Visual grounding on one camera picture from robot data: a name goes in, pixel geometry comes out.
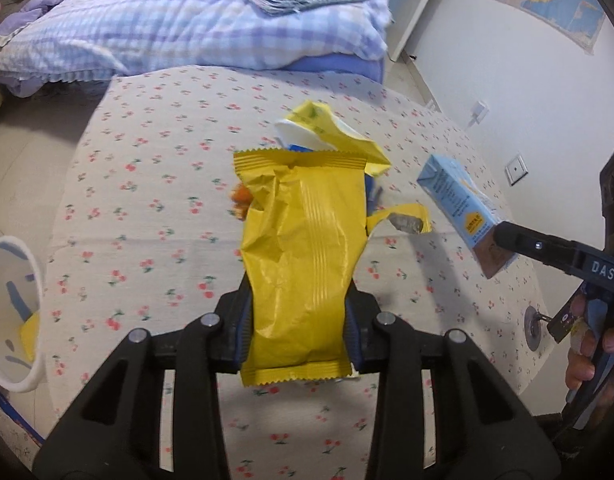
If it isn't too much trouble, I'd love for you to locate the white door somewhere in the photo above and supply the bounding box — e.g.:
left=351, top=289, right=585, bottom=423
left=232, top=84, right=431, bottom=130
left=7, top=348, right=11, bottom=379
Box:
left=387, top=0, right=450, bottom=61

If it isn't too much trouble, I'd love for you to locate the purple plaid duvet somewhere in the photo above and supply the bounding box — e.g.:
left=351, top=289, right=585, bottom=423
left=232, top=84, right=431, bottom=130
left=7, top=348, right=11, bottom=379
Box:
left=0, top=0, right=390, bottom=85

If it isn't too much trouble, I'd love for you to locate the purple fleece blanket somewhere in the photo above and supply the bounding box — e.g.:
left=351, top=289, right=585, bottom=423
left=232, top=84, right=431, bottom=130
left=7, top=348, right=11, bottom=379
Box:
left=284, top=52, right=388, bottom=83

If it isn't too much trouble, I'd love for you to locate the person's right hand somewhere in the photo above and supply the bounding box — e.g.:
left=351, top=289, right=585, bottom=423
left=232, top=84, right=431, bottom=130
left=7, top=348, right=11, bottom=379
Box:
left=564, top=292, right=600, bottom=391

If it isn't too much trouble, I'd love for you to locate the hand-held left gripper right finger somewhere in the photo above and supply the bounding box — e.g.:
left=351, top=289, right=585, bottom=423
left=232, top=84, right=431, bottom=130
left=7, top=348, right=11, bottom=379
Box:
left=343, top=280, right=562, bottom=480

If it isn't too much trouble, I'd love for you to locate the torn yellow foil wrapper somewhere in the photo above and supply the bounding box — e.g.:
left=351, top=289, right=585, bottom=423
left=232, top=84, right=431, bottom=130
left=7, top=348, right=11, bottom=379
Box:
left=274, top=100, right=434, bottom=235

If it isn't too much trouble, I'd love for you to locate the yellow snack packet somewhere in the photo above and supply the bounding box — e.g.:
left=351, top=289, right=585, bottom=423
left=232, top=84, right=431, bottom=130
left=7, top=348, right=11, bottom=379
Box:
left=232, top=149, right=368, bottom=387

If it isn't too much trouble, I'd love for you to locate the light blue milk carton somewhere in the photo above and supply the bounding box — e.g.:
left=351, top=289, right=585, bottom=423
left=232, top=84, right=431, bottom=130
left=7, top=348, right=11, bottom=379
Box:
left=416, top=154, right=520, bottom=280

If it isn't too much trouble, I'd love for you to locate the green and yellow sponge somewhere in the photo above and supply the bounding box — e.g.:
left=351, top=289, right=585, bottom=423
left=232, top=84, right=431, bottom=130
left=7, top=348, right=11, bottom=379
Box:
left=19, top=311, right=42, bottom=363

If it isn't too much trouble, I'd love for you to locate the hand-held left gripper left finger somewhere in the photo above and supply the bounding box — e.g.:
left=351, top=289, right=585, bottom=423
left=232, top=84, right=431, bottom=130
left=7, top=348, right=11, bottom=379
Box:
left=33, top=276, right=254, bottom=480

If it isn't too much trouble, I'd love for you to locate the black device with round base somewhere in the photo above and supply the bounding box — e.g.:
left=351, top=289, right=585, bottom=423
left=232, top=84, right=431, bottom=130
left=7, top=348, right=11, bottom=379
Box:
left=523, top=304, right=575, bottom=351

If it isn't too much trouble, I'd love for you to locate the wall map poster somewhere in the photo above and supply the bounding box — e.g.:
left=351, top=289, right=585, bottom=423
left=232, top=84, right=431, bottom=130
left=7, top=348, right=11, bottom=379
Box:
left=479, top=0, right=608, bottom=56

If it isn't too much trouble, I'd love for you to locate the cherry print tablecloth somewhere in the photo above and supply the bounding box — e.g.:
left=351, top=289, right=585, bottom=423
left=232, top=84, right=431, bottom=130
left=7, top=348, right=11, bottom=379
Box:
left=44, top=64, right=542, bottom=480

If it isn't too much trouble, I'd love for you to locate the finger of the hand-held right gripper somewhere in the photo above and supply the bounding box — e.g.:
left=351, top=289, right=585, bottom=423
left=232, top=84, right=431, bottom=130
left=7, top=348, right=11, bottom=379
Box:
left=493, top=220, right=585, bottom=273

